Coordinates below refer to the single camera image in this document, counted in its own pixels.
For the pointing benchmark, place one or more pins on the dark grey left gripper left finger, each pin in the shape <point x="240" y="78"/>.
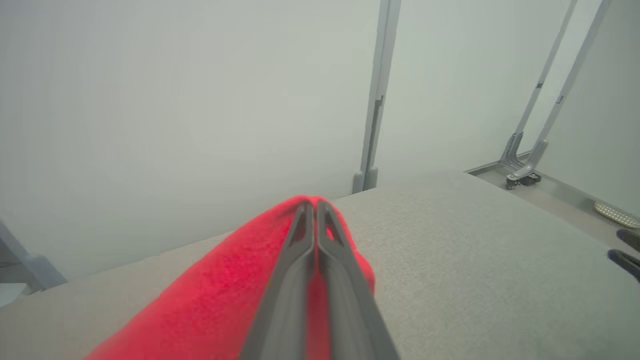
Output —
<point x="287" y="300"/>

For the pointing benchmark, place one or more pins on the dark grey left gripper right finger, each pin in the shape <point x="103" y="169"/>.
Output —
<point x="350" y="310"/>

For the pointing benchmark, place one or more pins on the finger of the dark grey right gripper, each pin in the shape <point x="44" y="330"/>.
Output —
<point x="631" y="239"/>
<point x="629" y="265"/>

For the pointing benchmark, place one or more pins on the red and white jersey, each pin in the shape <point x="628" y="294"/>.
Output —
<point x="210" y="300"/>

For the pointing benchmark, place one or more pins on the white perforated plate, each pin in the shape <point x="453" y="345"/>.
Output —
<point x="617" y="215"/>

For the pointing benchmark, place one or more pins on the grey slanted pole with caster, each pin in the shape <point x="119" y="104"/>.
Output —
<point x="536" y="155"/>

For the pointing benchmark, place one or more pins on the grey fabric sofa cushion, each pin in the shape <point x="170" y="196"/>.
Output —
<point x="475" y="275"/>

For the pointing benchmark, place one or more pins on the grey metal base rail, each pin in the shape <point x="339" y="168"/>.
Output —
<point x="575" y="192"/>

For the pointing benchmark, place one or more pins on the thin grey slanted frame pole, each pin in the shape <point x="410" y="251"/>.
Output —
<point x="511" y="150"/>

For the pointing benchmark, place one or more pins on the grey upright frame post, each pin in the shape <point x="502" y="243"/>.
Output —
<point x="380" y="75"/>

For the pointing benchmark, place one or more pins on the grey frame leg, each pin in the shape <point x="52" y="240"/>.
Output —
<point x="35" y="270"/>

